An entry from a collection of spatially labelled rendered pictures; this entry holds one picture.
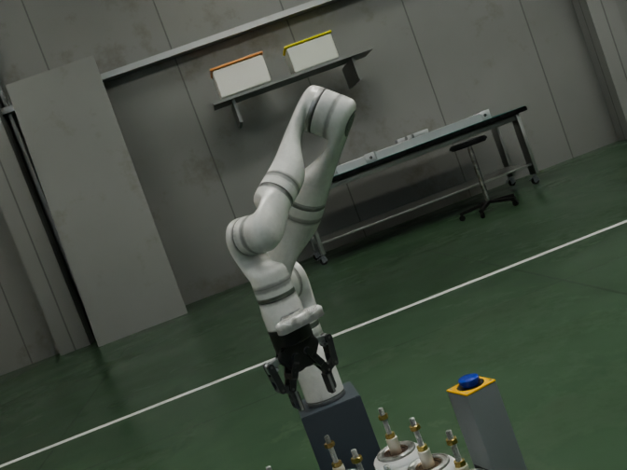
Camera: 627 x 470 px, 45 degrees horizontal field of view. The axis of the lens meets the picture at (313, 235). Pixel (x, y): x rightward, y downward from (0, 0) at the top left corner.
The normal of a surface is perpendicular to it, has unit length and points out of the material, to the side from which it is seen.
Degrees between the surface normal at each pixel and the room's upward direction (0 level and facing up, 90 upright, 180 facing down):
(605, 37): 90
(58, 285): 90
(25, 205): 90
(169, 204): 90
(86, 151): 81
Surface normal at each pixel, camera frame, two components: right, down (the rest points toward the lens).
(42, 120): 0.05, -0.11
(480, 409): 0.37, -0.07
